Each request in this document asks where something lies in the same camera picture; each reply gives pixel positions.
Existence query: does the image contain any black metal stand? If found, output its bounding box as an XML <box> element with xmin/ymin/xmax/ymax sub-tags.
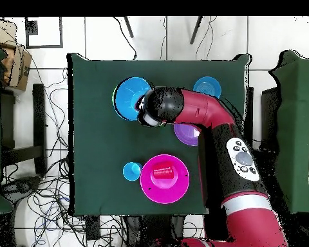
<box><xmin>1</xmin><ymin>83</ymin><xmax>48</xmax><ymax>175</ymax></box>

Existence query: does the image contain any black square frame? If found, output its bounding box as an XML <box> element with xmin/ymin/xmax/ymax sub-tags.
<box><xmin>24</xmin><ymin>17</ymin><xmax>64</xmax><ymax>49</ymax></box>

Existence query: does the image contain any blue plastic cup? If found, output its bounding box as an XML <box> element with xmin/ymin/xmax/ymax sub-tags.
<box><xmin>122</xmin><ymin>161</ymin><xmax>143</xmax><ymax>182</ymax></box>

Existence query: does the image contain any black tripod leg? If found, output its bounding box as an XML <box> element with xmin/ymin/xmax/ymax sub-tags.
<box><xmin>122</xmin><ymin>16</ymin><xmax>135</xmax><ymax>39</ymax></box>
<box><xmin>189</xmin><ymin>16</ymin><xmax>204</xmax><ymax>45</ymax></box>

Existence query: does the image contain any grey pedestal foot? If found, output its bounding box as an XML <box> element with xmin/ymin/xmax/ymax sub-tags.
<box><xmin>1</xmin><ymin>175</ymin><xmax>42</xmax><ymax>204</ymax></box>

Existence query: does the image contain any pink plastic bowl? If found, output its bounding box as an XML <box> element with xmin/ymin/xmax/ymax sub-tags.
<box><xmin>139</xmin><ymin>154</ymin><xmax>191</xmax><ymax>205</ymax></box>

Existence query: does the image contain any red plastic cup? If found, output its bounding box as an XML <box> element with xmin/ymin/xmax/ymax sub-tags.
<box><xmin>152</xmin><ymin>161</ymin><xmax>175</xmax><ymax>180</ymax></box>

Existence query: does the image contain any thin black cable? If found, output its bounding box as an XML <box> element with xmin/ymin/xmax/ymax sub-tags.
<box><xmin>112</xmin><ymin>16</ymin><xmax>138</xmax><ymax>60</ymax></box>

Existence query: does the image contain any black power strip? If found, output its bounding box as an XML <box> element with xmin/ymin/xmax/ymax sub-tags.
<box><xmin>85</xmin><ymin>215</ymin><xmax>102</xmax><ymax>241</ymax></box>

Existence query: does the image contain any small blue patterned bowl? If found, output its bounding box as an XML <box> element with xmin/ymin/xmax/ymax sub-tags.
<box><xmin>192</xmin><ymin>76</ymin><xmax>222</xmax><ymax>100</ymax></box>

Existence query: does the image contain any dark green tablecloth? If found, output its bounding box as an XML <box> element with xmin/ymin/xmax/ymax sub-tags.
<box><xmin>66</xmin><ymin>53</ymin><xmax>252</xmax><ymax>216</ymax></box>

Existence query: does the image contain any purple plastic bowl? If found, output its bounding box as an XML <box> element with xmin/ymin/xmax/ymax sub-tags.
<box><xmin>173</xmin><ymin>122</ymin><xmax>202</xmax><ymax>147</ymax></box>

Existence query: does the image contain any cardboard box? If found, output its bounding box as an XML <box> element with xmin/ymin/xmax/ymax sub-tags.
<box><xmin>0</xmin><ymin>19</ymin><xmax>17</xmax><ymax>48</ymax></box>
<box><xmin>0</xmin><ymin>43</ymin><xmax>33</xmax><ymax>93</ymax></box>

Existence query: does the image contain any large blue plastic bowl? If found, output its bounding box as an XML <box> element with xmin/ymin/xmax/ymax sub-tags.
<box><xmin>112</xmin><ymin>76</ymin><xmax>155</xmax><ymax>122</ymax></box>

